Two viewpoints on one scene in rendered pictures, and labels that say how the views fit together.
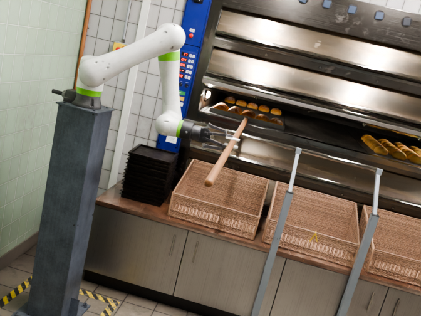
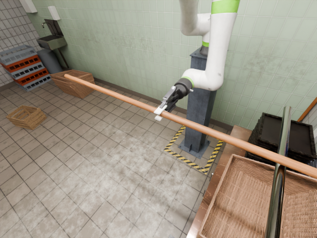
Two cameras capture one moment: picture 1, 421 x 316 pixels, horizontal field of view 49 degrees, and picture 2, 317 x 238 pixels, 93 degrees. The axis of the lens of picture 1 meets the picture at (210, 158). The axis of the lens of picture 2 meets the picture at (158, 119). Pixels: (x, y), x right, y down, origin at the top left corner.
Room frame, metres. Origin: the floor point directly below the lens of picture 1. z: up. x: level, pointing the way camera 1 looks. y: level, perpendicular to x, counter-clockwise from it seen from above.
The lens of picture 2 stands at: (2.53, -0.54, 1.67)
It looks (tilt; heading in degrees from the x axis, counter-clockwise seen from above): 44 degrees down; 122
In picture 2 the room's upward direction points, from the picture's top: 6 degrees counter-clockwise
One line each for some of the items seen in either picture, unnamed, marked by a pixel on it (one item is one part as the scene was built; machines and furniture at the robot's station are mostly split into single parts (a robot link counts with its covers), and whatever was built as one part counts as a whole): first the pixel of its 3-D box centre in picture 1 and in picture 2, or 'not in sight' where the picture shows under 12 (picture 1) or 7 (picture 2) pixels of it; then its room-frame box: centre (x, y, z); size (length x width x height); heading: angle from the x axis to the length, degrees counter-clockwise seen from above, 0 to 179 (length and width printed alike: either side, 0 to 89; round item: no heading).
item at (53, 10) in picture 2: not in sight; (54, 12); (-0.65, 1.40, 1.28); 0.09 x 0.09 x 0.20; 84
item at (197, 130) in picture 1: (202, 134); (176, 94); (2.27, 0.07, 1.20); 0.09 x 0.07 x 0.08; 85
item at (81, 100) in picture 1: (77, 96); (212, 45); (2.29, 0.73, 1.23); 0.26 x 0.15 x 0.06; 82
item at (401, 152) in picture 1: (399, 150); not in sight; (3.43, -1.36, 1.21); 0.61 x 0.48 x 0.06; 174
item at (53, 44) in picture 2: not in sight; (54, 47); (-1.02, 1.31, 0.69); 0.46 x 0.36 x 0.94; 174
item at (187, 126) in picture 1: (187, 130); (183, 88); (2.28, 0.14, 1.20); 0.12 x 0.06 x 0.09; 175
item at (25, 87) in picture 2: not in sight; (34, 80); (-1.60, 0.79, 0.08); 0.60 x 0.40 x 0.15; 86
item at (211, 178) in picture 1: (233, 140); (171, 116); (2.31, -0.10, 1.20); 1.71 x 0.03 x 0.03; 174
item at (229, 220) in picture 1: (220, 196); (262, 213); (2.85, -0.12, 0.72); 0.56 x 0.49 x 0.28; 83
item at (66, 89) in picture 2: not in sight; (76, 85); (-0.29, 0.95, 0.14); 0.56 x 0.49 x 0.28; 0
